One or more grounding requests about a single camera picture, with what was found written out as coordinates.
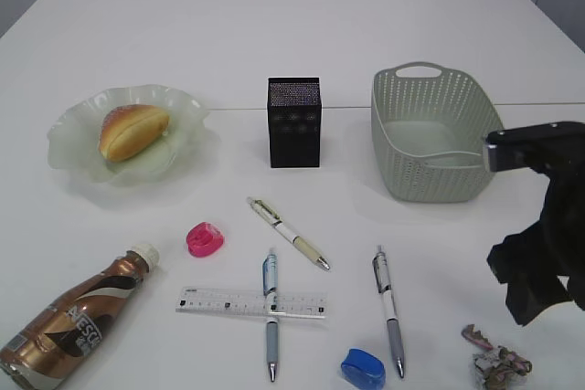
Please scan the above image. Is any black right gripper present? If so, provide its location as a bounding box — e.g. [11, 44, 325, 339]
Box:
[487, 157, 584, 326]

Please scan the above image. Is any large paper ball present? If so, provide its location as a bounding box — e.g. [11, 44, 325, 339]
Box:
[461, 324, 533, 390]

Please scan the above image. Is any blue pencil sharpener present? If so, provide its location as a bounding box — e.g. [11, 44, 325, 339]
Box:
[340, 348, 386, 390]

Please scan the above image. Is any pink pencil sharpener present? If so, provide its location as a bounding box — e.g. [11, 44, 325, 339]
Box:
[186, 222, 225, 258]

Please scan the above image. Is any sugared bread roll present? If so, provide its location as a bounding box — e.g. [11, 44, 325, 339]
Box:
[99, 104, 170, 163]

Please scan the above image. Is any brown Nescafe coffee bottle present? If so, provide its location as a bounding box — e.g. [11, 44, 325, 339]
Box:
[1, 243, 159, 389]

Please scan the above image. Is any white and grey pen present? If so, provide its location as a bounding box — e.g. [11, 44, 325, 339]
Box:
[372, 246, 406, 379]

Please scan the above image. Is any pale green woven plastic basket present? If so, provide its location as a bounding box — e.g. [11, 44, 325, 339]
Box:
[371, 62, 504, 203]

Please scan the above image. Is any blue and grey pen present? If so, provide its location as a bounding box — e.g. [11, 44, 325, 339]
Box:
[262, 248, 279, 383]

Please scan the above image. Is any beige and white pen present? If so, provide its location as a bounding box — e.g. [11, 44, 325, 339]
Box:
[247, 197, 331, 271]

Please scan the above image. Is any black mesh pen holder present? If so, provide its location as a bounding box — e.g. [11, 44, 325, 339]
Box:
[267, 77, 322, 168]

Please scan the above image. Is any pale green wavy glass plate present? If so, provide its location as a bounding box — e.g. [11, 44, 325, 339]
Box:
[47, 84, 208, 184]

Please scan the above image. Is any clear plastic ruler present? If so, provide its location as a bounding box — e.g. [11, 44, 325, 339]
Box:
[175, 287, 328, 320]

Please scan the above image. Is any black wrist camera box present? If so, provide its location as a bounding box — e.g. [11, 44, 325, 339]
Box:
[483, 121, 584, 174]

